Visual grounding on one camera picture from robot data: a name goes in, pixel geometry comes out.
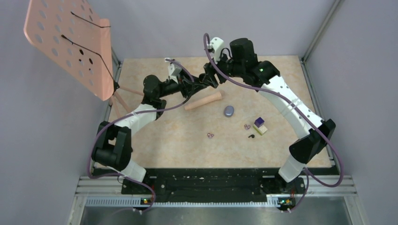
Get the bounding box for aluminium frame rail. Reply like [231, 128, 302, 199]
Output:
[67, 176, 369, 225]

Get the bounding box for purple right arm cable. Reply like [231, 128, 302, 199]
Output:
[203, 33, 344, 213]

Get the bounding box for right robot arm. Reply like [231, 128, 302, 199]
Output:
[203, 33, 336, 193]

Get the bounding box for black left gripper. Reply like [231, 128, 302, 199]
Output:
[157, 67, 207, 98]

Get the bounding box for purple and green toy blocks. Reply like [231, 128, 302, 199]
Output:
[253, 117, 268, 135]

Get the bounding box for pink perforated board stand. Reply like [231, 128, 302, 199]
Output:
[23, 0, 130, 111]

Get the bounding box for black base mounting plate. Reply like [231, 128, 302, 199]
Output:
[92, 167, 306, 204]

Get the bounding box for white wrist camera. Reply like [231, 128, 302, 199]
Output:
[165, 58, 182, 83]
[207, 37, 225, 57]

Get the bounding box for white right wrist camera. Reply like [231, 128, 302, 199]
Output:
[207, 37, 225, 57]

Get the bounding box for grey-blue oval case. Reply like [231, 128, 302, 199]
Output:
[223, 105, 235, 118]

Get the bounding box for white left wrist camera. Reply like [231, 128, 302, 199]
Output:
[165, 58, 182, 83]

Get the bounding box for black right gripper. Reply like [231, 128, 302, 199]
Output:
[203, 48, 245, 88]

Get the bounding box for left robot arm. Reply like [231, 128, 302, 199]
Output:
[91, 72, 205, 194]

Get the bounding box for black earbud charging case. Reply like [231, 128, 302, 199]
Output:
[199, 73, 211, 87]

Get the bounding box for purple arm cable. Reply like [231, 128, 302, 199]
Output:
[87, 58, 195, 214]
[203, 33, 344, 213]

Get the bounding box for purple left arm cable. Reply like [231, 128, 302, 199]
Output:
[87, 58, 195, 214]

